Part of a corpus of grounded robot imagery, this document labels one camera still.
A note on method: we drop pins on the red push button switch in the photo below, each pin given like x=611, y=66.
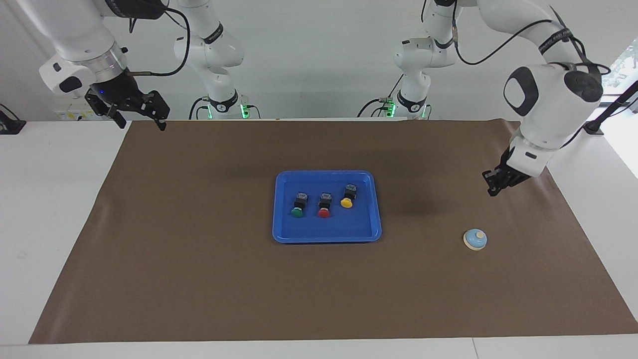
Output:
x=324, y=213

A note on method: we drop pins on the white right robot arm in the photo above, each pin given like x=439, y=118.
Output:
x=75, y=45

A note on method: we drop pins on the light blue service bell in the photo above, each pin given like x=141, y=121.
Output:
x=475, y=239

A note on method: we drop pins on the yellow push button switch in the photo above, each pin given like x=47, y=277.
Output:
x=346, y=203

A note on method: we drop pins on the blue plastic tray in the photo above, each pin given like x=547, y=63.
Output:
x=359, y=224

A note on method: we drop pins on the white wall socket box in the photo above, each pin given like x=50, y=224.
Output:
x=70, y=114

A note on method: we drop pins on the black stand base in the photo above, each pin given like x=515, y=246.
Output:
x=12, y=127

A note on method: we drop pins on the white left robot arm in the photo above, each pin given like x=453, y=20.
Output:
x=553, y=109

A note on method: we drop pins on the brown table mat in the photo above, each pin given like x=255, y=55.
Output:
x=319, y=299

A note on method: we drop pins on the green push button switch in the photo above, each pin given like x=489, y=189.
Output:
x=298, y=210

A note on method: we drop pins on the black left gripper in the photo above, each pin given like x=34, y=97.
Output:
x=513, y=167

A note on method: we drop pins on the black tripod stand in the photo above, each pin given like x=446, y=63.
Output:
x=592, y=127

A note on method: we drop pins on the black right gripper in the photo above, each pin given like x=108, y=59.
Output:
x=114, y=92

